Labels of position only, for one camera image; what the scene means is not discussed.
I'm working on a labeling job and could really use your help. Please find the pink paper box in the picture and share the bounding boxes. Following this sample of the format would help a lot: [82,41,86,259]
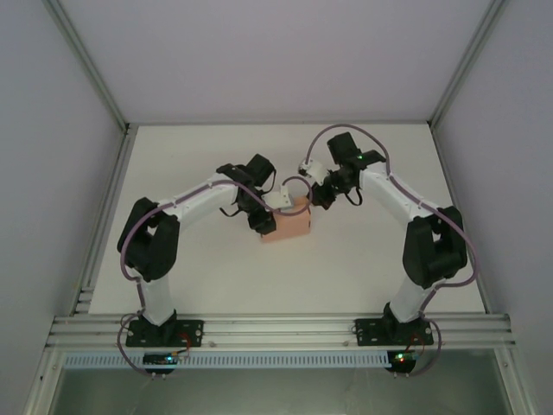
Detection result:
[258,195,314,245]

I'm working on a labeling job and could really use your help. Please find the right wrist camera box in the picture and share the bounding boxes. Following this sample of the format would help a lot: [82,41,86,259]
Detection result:
[297,158,327,180]

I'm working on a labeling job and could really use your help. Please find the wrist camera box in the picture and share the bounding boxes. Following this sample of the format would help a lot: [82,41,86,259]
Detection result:
[262,185,296,215]
[297,158,327,180]

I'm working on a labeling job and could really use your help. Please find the right thin black cable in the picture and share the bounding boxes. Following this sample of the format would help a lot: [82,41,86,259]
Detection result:
[340,188,364,208]

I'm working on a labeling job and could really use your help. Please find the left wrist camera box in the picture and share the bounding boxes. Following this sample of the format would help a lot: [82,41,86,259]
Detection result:
[262,185,296,215]

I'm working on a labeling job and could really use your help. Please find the aluminium mounting rail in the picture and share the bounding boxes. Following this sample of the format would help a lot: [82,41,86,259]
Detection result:
[45,314,517,348]

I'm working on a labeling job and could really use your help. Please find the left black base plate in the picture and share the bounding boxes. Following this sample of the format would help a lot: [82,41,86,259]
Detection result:
[124,318,205,348]

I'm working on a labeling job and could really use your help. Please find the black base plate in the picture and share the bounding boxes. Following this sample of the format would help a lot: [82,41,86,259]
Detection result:
[353,317,435,347]
[124,318,205,348]

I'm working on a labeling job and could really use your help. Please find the slotted grey cable duct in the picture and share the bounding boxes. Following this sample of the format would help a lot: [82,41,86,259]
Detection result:
[63,350,390,370]

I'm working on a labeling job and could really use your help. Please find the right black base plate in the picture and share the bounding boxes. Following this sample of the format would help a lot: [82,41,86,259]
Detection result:
[353,317,435,347]

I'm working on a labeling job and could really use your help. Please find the aluminium side rail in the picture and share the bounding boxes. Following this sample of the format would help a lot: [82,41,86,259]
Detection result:
[68,124,140,317]

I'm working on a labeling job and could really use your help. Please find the aluminium frame post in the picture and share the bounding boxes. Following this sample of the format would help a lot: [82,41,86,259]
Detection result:
[426,0,511,131]
[41,0,131,133]

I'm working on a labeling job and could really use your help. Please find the aluminium frame leg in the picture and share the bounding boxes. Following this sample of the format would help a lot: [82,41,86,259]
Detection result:
[23,348,66,415]
[494,345,534,415]

